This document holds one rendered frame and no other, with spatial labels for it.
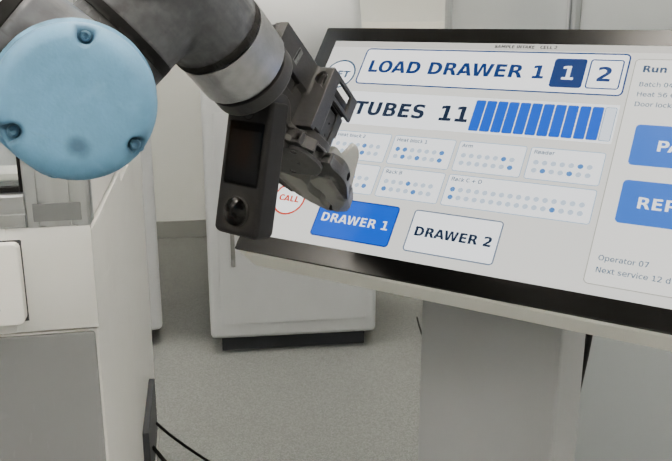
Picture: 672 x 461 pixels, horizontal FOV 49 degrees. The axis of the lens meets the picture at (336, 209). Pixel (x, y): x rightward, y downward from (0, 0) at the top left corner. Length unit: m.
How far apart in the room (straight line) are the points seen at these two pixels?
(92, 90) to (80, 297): 0.73
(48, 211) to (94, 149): 0.68
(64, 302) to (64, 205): 0.14
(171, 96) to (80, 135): 3.85
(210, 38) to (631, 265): 0.40
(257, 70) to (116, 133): 0.22
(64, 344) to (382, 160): 0.53
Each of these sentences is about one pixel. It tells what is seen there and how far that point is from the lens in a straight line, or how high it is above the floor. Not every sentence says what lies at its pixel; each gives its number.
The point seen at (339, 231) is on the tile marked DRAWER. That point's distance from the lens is 0.78.
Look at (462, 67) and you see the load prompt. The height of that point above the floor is 1.16.
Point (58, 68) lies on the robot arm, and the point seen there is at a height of 1.19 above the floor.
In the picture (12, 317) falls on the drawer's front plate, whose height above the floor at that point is 0.83.
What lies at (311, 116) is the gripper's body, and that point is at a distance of 0.63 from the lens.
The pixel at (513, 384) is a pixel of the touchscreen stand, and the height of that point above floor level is 0.83.
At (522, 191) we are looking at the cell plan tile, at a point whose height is 1.05.
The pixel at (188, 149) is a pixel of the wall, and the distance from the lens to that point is 4.24.
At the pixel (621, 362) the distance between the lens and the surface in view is 1.93.
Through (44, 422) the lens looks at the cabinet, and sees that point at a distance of 1.15.
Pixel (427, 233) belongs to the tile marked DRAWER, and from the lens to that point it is 0.74.
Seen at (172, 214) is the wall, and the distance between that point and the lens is 4.32.
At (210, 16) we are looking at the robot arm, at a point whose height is 1.21.
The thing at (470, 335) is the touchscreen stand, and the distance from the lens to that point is 0.84.
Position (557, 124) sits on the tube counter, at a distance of 0.77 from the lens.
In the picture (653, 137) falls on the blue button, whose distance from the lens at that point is 0.75.
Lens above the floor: 1.21
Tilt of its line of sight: 14 degrees down
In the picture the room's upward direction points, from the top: straight up
